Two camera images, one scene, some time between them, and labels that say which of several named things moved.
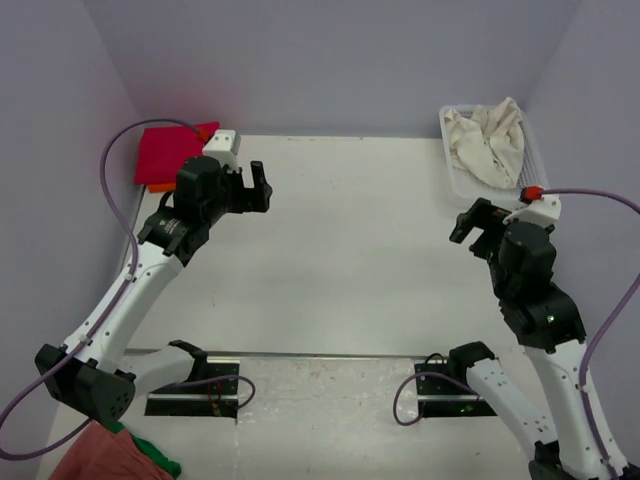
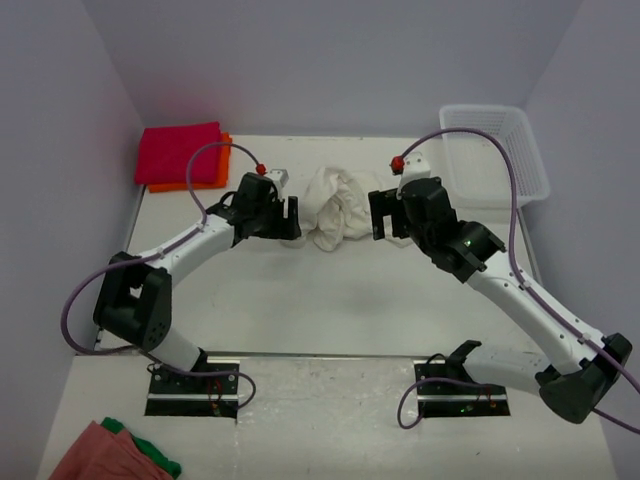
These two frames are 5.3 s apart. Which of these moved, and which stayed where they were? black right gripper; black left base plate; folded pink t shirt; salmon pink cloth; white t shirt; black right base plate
Moved: black right gripper; white t shirt
Stayed: black right base plate; black left base plate; salmon pink cloth; folded pink t shirt
